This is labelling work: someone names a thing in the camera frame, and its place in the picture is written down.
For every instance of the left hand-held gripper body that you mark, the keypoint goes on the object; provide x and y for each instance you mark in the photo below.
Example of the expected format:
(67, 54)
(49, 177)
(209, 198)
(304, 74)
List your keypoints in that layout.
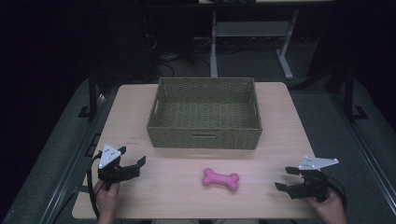
(109, 172)

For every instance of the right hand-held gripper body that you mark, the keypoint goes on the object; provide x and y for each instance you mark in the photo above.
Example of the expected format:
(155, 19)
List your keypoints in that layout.
(314, 185)

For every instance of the person's left hand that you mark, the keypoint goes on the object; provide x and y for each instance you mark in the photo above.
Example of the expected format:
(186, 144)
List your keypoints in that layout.
(107, 200)

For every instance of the person's right hand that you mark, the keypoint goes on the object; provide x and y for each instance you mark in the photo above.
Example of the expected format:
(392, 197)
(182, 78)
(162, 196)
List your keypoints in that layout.
(330, 210)

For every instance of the pink bone toy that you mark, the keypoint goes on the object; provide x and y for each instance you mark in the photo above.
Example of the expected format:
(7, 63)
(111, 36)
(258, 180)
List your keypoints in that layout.
(221, 179)

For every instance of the green woven basket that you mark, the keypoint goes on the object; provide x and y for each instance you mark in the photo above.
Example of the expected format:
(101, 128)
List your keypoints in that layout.
(204, 115)

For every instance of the aluminium side rail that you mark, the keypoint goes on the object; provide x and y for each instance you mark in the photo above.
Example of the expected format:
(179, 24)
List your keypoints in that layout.
(364, 146)
(77, 155)

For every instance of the black metal stand post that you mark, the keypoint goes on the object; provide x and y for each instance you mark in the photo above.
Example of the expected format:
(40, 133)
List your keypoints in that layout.
(92, 96)
(349, 93)

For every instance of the grey metal desk frame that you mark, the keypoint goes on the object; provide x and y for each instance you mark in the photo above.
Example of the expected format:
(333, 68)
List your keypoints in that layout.
(249, 29)

